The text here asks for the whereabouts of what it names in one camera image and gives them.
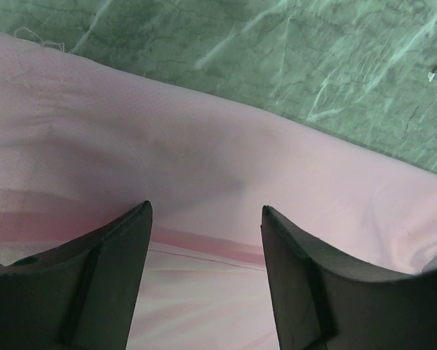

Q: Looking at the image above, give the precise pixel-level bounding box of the pink t shirt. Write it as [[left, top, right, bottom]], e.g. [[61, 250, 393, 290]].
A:
[[0, 33, 437, 349]]

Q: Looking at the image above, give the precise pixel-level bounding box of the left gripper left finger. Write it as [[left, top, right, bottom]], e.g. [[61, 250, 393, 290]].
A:
[[0, 202, 152, 349]]

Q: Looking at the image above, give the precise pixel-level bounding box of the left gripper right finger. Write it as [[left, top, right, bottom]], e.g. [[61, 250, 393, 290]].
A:
[[261, 206, 437, 349]]

